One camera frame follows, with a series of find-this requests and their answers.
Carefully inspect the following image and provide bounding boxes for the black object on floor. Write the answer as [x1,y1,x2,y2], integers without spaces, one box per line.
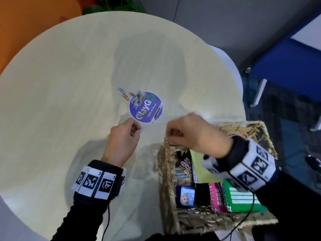
[305,154,321,175]

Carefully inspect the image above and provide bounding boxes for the blue table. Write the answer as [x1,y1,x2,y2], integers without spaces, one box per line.
[249,7,321,108]

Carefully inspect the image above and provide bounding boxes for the yellow-green notepad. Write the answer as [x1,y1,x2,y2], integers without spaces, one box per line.
[190,149,222,184]

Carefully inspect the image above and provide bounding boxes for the person's right hand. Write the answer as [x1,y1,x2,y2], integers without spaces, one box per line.
[165,112,234,158]

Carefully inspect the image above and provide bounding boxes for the right wrist marker tracker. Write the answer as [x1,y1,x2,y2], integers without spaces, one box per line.
[201,138,278,192]

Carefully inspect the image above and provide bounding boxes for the small blue picture box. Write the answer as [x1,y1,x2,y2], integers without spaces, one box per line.
[175,185,196,209]

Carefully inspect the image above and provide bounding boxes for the pile of coloured paper clips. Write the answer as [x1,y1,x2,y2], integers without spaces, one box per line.
[174,160,193,179]

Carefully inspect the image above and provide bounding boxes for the person's left forearm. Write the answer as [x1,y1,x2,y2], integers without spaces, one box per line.
[51,160,126,241]

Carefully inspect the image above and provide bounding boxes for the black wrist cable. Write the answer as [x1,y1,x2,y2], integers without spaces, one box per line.
[101,203,111,241]
[220,192,255,241]

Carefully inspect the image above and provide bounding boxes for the orange chair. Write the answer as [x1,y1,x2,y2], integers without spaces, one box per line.
[0,0,82,74]

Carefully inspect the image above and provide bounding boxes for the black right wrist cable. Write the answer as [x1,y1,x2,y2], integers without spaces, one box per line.
[220,192,255,241]

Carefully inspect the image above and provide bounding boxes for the pink notebook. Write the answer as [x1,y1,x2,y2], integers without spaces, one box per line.
[208,182,228,214]

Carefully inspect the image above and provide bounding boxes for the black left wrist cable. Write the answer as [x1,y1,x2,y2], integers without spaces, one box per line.
[101,203,111,241]

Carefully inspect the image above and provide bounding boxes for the left wrist marker band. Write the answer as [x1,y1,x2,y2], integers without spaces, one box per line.
[72,166,127,200]

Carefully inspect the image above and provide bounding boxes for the green notebook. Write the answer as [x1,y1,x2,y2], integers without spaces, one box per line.
[222,179,269,213]

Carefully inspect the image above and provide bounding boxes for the small black box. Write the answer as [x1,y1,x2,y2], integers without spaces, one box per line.
[194,183,211,208]

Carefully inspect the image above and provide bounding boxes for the black binder clips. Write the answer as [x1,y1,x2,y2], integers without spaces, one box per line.
[175,149,189,166]

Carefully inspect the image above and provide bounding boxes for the woven wicker basket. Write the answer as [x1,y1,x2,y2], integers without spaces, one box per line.
[157,120,279,235]

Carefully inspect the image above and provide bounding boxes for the person's left hand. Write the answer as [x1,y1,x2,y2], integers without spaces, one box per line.
[101,118,142,169]

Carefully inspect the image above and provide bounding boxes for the person's right forearm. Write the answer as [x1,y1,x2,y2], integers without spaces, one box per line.
[216,135,321,241]

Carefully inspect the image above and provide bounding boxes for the round purple sticker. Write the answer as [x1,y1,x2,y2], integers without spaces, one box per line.
[129,91,164,123]

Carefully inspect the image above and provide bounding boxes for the green plant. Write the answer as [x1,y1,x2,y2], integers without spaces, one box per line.
[82,0,146,15]

